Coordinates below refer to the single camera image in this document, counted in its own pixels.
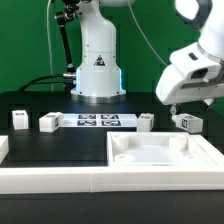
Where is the white square table top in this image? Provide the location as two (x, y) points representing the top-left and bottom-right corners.
(107, 132), (217, 166)

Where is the white sheet with markers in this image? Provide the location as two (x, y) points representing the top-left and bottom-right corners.
(63, 113), (137, 127)

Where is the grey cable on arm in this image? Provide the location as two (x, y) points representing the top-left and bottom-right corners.
(127, 0), (169, 67)

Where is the black cable bundle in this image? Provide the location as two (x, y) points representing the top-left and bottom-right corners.
(18, 73), (68, 92)

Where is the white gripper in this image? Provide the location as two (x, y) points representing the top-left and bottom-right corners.
(156, 43), (224, 115)

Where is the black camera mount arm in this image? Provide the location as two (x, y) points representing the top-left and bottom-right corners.
(55, 0), (80, 92)

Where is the white right fence wall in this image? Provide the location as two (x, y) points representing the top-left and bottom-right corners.
(192, 135), (224, 167)

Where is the white thin cable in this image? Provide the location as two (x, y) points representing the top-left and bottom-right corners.
(45, 0), (55, 92)

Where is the white fence wall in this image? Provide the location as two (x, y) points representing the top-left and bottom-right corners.
(192, 135), (224, 167)
(0, 166), (224, 194)
(0, 136), (9, 164)

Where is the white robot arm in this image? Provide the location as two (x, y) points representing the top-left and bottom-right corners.
(72, 0), (224, 105)

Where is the white left fence wall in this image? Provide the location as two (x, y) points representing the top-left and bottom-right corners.
(0, 136), (9, 164)

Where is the white front fence wall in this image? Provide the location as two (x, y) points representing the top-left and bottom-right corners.
(0, 166), (224, 194)

